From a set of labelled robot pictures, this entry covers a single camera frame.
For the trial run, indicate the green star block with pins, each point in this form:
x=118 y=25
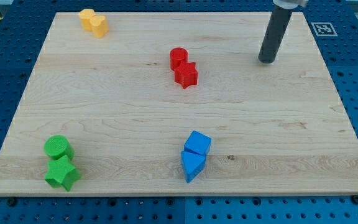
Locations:
x=61 y=173

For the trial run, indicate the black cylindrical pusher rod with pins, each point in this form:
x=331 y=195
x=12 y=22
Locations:
x=275 y=31

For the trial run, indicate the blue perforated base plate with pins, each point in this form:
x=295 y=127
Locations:
x=22 y=33

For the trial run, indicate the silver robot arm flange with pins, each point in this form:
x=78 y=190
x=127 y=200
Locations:
x=290 y=4

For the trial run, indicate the red cylinder block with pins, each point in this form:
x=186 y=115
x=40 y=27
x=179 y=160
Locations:
x=177 y=55

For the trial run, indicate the blue triangle block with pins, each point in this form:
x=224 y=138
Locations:
x=192 y=164

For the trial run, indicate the white fiducial marker tag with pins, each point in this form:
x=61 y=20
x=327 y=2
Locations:
x=324 y=29

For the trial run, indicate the light wooden board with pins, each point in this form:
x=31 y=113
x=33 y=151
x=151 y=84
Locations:
x=276 y=130

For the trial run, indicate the red star block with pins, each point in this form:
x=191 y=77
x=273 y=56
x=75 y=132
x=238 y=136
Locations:
x=186 y=74

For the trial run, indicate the yellow hexagon block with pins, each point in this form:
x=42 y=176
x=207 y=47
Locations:
x=85 y=16

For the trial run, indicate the green cylinder block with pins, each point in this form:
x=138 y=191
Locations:
x=58 y=146

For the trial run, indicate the blue cube block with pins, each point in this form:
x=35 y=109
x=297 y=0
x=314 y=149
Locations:
x=198 y=143

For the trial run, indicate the yellow heart block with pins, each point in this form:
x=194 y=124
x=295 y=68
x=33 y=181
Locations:
x=99 y=26

